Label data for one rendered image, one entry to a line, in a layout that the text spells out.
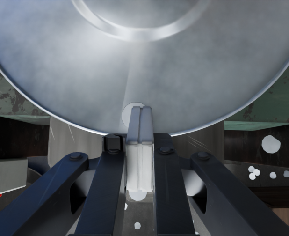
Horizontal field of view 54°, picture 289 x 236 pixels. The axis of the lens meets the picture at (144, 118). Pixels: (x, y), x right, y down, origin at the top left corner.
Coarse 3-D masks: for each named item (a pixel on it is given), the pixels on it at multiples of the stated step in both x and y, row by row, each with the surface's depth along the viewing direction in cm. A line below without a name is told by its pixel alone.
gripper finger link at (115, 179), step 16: (112, 144) 14; (112, 160) 14; (96, 176) 12; (112, 176) 12; (96, 192) 11; (112, 192) 11; (96, 208) 10; (112, 208) 10; (80, 224) 9; (96, 224) 9; (112, 224) 9
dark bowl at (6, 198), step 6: (30, 168) 93; (30, 174) 95; (36, 174) 94; (30, 180) 98; (6, 192) 99; (12, 192) 99; (18, 192) 99; (0, 198) 99; (6, 198) 99; (12, 198) 99; (0, 204) 98; (6, 204) 98; (0, 210) 98
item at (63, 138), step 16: (64, 128) 23; (208, 128) 22; (48, 144) 23; (64, 144) 22; (80, 144) 22; (96, 144) 22; (176, 144) 22; (192, 144) 22; (208, 144) 22; (48, 160) 22
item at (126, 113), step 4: (128, 104) 23; (132, 104) 23; (136, 104) 23; (140, 104) 23; (124, 108) 22; (128, 108) 22; (124, 112) 22; (128, 112) 22; (124, 116) 22; (128, 116) 22; (124, 120) 22; (128, 120) 22; (124, 124) 22; (128, 124) 22
